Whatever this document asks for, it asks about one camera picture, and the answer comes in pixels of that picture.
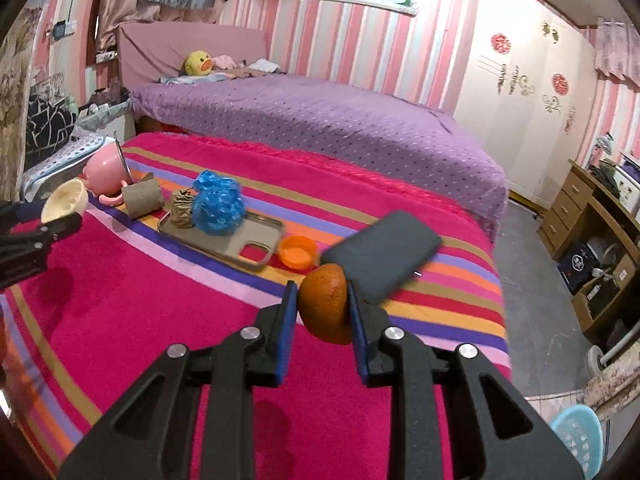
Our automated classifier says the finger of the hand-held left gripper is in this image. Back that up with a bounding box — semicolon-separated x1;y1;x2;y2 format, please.
0;211;83;291
0;200;48;231

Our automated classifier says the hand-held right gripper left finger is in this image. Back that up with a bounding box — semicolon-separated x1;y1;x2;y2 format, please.
57;280;299;480

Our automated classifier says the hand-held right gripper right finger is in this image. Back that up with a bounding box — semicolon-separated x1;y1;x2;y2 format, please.
346;280;586;480

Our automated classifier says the tangerine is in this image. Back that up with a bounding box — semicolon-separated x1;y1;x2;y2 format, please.
298;262;351;346

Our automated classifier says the small white bowl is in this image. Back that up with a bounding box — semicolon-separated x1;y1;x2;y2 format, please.
40;178;90;225

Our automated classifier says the small orange cup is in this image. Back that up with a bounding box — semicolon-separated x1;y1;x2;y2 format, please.
276;235;318;272

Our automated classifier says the cardboard roll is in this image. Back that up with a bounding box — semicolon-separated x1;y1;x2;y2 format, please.
121;172;166;221

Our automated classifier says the blue plastic bag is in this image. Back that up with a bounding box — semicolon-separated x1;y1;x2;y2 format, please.
192;170;247;236

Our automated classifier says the brown knitted item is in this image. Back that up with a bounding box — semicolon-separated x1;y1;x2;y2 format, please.
171;188;198;231

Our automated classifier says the light blue plastic basket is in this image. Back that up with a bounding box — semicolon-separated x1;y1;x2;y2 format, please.
550;405;606;480

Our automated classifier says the polka dot cloth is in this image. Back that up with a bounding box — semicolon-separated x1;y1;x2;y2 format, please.
22;132;118;193

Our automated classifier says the black zip case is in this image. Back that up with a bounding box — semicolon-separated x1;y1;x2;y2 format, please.
320;210;443;306

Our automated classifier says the pink pig mug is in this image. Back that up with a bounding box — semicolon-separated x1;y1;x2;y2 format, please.
81;141;135;206

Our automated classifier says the black patterned bag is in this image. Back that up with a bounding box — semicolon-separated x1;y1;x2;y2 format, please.
25;95;78;161

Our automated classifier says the brown phone case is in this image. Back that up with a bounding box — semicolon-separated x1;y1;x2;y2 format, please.
157;210;286;272

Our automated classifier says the striped pink blanket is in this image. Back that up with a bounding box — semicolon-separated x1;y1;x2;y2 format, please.
0;132;513;480

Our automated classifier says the purple dotted bedspread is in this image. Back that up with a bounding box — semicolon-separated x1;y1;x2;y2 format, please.
129;74;510;231

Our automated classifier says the pink headboard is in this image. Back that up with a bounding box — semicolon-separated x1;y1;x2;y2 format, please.
116;22;271;98

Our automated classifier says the dark printed box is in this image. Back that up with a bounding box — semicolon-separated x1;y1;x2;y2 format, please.
557;242;596;293

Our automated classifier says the pink satin curtain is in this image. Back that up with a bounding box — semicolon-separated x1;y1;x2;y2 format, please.
95;0;231;53

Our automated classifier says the yellow duck plush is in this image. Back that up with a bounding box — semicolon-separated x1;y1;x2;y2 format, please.
182;51;213;77

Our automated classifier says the wooden desk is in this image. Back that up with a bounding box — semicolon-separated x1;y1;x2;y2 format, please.
537;160;640;346

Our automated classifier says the white wardrobe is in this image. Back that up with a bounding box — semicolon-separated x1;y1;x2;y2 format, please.
452;0;601;206

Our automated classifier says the white box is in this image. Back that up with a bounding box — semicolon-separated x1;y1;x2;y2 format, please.
612;152;640;196

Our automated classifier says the pink patterned valance curtain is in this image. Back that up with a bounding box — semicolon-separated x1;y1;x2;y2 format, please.
595;17;640;91

